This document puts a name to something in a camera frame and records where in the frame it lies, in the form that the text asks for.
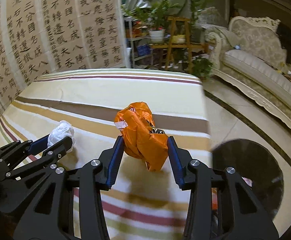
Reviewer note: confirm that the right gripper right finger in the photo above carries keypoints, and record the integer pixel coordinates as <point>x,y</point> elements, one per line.
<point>240,214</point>

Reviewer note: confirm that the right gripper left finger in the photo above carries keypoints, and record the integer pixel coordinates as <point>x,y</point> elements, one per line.
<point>50,215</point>

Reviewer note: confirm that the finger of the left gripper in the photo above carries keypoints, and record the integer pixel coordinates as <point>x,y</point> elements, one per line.
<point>50,155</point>
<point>15,152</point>

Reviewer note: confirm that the orange plastic bag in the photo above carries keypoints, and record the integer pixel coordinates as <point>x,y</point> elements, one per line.
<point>141,137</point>

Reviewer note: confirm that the red-orange plastic bag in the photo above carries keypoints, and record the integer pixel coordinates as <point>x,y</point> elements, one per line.
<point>214,199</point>

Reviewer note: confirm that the white red snack wrapper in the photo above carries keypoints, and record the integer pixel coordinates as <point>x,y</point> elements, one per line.
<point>248,181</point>

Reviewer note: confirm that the black lined trash bin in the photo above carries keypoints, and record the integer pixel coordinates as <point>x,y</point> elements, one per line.
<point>253,161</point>

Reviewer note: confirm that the striped tablecloth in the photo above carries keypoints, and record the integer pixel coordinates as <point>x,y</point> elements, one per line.
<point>141,204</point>

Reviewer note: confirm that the calligraphy folding screen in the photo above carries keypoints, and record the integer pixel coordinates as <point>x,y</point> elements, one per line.
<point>39,37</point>

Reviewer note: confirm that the metal storage shelf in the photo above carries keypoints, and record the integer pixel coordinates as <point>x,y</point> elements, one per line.
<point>137,41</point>

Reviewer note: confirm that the small floor plant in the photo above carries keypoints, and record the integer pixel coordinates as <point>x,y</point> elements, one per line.
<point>201,67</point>

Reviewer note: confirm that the ornate white sofa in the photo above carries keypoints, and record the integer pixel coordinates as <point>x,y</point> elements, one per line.
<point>248,55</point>

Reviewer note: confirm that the wooden plant stand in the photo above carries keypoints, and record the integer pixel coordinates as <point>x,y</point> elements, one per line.
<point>173,42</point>

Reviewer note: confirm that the black jacket on sofa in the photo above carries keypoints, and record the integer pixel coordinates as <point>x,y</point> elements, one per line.
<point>284,35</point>

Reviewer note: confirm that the potted plant white pot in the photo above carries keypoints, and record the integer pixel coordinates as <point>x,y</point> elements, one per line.
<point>153,17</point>

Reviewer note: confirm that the tall green potted plant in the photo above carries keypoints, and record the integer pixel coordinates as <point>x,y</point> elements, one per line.
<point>196,8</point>

